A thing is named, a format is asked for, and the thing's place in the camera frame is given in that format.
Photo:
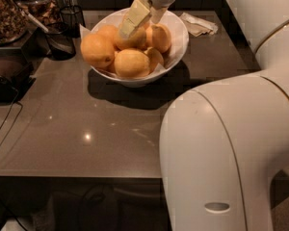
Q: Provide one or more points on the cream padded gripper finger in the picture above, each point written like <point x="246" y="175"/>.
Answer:
<point x="136" y="16"/>
<point x="157" y="14"/>

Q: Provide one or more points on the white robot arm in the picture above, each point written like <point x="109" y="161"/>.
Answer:
<point x="222" y="143"/>

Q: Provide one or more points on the white ceramic bowl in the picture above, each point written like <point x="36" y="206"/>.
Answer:
<point x="179" y="44"/>

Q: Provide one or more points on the small right front orange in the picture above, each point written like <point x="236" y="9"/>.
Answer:
<point x="155" y="58"/>

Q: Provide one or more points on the folded paper napkins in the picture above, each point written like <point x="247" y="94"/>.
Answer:
<point x="198" y="26"/>

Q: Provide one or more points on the glass jar of dried fruit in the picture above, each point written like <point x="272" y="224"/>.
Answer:
<point x="45" y="11"/>

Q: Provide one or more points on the glass jar of nuts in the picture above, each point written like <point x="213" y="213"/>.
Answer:
<point x="12" y="22"/>

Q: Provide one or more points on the black wire mesh cup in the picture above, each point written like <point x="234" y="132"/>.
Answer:
<point x="73" y="17"/>

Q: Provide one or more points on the white scoop handle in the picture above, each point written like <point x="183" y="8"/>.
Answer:
<point x="34" y="20"/>

